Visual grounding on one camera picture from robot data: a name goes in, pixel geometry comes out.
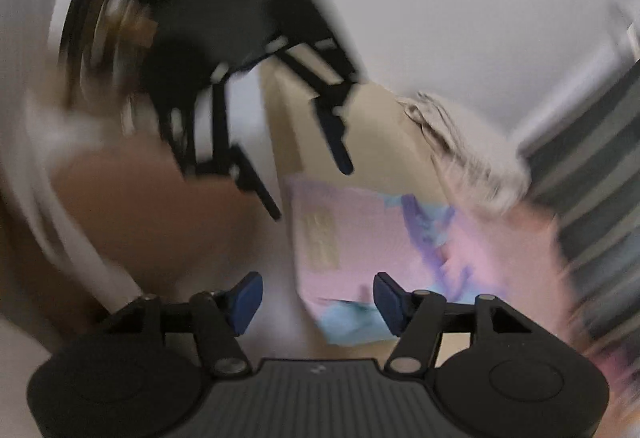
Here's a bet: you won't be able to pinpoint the pink satin garment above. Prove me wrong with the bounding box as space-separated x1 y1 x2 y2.
450 203 606 369

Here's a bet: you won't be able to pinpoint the white fluffy blanket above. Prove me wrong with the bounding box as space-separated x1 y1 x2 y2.
400 91 532 220

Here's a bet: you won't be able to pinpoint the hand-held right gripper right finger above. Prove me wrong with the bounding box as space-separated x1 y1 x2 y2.
373 271 534 379

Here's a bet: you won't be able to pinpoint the pink blue purple-trimmed garment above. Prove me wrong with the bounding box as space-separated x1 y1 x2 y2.
284 173 508 348

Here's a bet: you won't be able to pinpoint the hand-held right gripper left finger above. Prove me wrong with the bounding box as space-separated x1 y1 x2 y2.
102 271 265 378

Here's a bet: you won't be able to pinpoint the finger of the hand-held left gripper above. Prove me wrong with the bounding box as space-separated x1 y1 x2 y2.
160 66 282 222
272 36 362 177

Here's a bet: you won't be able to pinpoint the metal window bars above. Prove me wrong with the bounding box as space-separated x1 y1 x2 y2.
520 61 640 354

